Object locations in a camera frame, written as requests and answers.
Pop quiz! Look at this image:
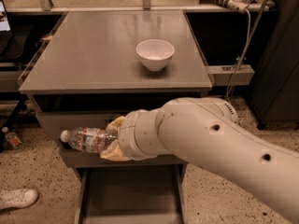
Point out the grey metal rail bracket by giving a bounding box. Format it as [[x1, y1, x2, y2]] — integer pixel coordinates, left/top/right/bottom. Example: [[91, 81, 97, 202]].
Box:
[[206, 64, 254, 86]]

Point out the grey top drawer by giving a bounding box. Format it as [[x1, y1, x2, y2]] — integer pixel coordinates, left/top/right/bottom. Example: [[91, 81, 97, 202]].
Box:
[[32, 91, 205, 139]]

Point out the white power cable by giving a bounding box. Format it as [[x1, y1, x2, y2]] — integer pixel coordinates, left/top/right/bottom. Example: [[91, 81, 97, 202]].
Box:
[[224, 8, 252, 103]]

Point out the clear plastic water bottle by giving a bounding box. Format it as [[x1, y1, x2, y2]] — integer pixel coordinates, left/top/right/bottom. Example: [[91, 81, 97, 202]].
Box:
[[60, 127, 117, 154]]

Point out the small bottle on floor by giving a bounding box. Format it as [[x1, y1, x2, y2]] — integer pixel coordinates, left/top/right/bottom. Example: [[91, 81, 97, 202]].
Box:
[[2, 127, 21, 148]]

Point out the white ceramic bowl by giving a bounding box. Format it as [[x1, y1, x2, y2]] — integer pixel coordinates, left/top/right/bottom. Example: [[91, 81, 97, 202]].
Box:
[[135, 39, 175, 71]]

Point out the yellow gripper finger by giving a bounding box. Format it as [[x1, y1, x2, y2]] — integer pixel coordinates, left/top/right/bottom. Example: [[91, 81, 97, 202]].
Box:
[[106, 116, 125, 135], [100, 140, 130, 161]]

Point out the grey drawer cabinet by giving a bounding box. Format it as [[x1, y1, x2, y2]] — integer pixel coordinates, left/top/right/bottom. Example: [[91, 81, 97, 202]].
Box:
[[17, 9, 213, 173]]

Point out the grey drawer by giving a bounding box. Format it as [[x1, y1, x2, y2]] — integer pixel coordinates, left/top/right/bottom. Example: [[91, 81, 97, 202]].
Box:
[[32, 91, 205, 139], [56, 139, 186, 168], [74, 165, 188, 224]]

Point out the dark cabinet at right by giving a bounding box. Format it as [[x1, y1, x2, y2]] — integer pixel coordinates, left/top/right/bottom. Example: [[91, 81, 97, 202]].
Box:
[[248, 0, 299, 130]]

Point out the white sneaker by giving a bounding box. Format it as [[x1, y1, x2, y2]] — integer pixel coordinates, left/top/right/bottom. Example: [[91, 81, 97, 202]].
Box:
[[0, 189, 38, 210]]

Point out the grey bottom drawer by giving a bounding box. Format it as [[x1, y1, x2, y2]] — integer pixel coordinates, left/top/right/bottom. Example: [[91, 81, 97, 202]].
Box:
[[74, 165, 188, 224]]

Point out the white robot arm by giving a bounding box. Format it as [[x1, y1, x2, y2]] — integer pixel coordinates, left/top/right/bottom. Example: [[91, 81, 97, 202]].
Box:
[[100, 97, 299, 224]]

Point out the grey middle drawer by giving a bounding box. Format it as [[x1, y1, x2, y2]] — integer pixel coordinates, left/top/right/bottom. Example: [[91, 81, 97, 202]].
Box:
[[56, 139, 186, 168]]

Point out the laptop screen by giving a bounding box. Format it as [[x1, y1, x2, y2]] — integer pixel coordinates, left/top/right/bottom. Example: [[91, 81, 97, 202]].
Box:
[[0, 0, 10, 31]]

